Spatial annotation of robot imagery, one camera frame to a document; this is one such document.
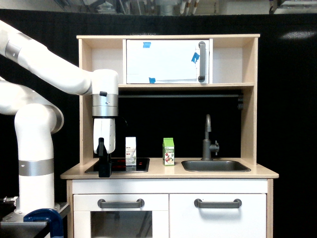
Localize grey faucet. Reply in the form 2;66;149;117
201;114;219;161

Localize white oven door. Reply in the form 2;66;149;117
73;194;169;238

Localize grey sink basin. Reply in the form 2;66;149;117
181;160;251;172

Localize grey hanging rail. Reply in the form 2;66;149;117
119;94;243;98

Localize grey microwave handle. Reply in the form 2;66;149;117
198;41;206;83

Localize black hooks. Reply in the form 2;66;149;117
237;94;244;110

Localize grey cabinet door handle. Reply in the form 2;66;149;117
194;199;242;209

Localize white milk carton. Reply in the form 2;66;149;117
125;137;137;166

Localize white cabinet door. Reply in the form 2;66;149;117
169;194;266;238

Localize green juice carton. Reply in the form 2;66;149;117
162;138;175;166

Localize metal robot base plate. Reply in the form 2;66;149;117
0;196;70;237

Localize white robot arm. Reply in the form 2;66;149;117
0;22;118;214

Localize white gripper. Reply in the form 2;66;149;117
93;118;115;178

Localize grey oven door handle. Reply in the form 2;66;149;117
97;199;145;209

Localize black stovetop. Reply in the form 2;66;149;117
85;158;150;174

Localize white microwave door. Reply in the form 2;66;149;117
126;39;213;84

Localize blue clamp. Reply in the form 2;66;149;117
23;208;64;238

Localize wooden toy kitchen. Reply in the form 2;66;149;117
61;34;278;238

